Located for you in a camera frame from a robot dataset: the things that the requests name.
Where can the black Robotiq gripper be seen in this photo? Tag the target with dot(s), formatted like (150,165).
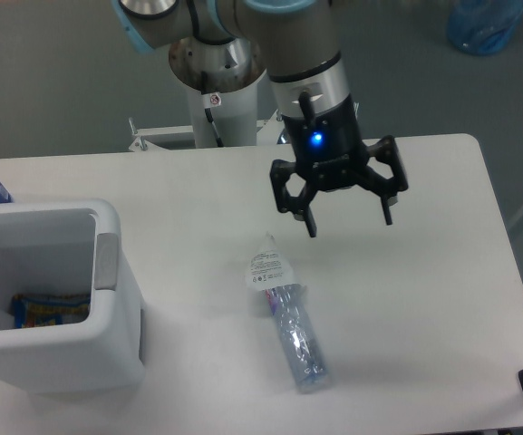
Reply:
(326,142)

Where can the crushed clear plastic bottle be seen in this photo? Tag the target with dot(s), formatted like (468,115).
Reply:
(297,337)

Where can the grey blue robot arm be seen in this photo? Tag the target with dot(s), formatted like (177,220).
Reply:
(297,44)

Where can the white plastic trash can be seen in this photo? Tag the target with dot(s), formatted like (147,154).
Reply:
(69,248)

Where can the blue plastic bag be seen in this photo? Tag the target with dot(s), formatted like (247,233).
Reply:
(483,27)

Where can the colourful snack wrapper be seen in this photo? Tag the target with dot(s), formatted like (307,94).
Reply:
(38,310)

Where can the white pedestal base frame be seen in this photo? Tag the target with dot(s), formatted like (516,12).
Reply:
(269,131)

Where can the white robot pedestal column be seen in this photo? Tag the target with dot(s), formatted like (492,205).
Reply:
(221,83)

